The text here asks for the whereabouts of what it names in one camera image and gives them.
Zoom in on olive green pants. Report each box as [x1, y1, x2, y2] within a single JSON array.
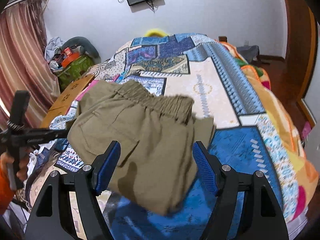
[[67, 80, 215, 216]]

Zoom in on orange sleeve forearm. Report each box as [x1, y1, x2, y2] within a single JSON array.
[[0, 171, 15, 215]]

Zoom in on person's left hand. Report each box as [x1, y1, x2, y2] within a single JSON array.
[[0, 148, 33, 182]]

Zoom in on striped red curtain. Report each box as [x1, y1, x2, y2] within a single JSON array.
[[1, 0, 60, 129]]

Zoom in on pink cloth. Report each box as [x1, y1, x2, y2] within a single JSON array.
[[75, 74, 120, 101]]

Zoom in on green patterned basket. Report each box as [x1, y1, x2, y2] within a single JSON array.
[[56, 55, 94, 91]]

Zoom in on orange red box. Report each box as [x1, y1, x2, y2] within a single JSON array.
[[61, 47, 80, 68]]

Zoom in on orange floral blanket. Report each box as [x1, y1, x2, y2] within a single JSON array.
[[221, 42, 319, 222]]

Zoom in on blue patchwork bed cover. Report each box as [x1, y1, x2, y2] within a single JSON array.
[[24, 32, 308, 240]]

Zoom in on light grey crumpled cloth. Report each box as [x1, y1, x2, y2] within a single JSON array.
[[44, 36, 65, 61]]

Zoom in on grey neck pillow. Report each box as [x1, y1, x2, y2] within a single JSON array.
[[61, 36, 101, 64]]

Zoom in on grey bag on floor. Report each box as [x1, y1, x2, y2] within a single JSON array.
[[236, 45, 260, 63]]

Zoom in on yellow curved footboard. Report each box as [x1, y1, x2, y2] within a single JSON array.
[[144, 28, 169, 37]]

